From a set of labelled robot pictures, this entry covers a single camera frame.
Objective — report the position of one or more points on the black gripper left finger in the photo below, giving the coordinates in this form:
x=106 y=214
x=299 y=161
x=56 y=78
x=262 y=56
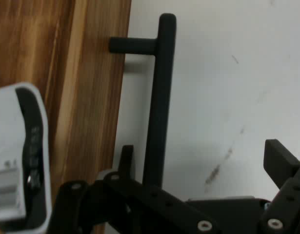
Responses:
x=145 y=204

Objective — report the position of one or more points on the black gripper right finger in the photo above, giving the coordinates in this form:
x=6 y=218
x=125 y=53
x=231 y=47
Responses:
x=288 y=195

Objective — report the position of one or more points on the light wooden drawer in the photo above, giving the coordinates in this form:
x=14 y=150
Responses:
x=96 y=97

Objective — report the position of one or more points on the dark brown wooden cabinet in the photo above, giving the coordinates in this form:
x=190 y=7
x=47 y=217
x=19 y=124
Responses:
x=25 y=41

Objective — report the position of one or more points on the silver black wrist camera box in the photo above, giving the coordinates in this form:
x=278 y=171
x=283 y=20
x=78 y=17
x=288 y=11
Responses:
x=8 y=146

